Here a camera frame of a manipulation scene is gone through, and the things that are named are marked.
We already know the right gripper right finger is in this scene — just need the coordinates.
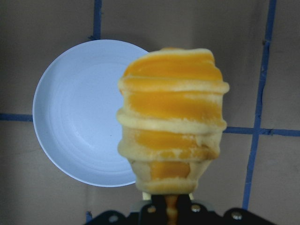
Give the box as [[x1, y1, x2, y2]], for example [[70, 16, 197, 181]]
[[177, 195, 267, 225]]

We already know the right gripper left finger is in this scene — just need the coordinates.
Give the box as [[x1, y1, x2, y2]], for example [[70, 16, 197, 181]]
[[86, 195, 167, 225]]

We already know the orange striped bread roll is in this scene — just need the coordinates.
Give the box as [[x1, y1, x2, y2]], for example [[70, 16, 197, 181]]
[[117, 48, 229, 195]]

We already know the light blue plate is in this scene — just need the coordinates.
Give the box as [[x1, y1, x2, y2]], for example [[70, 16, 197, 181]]
[[32, 40, 146, 187]]

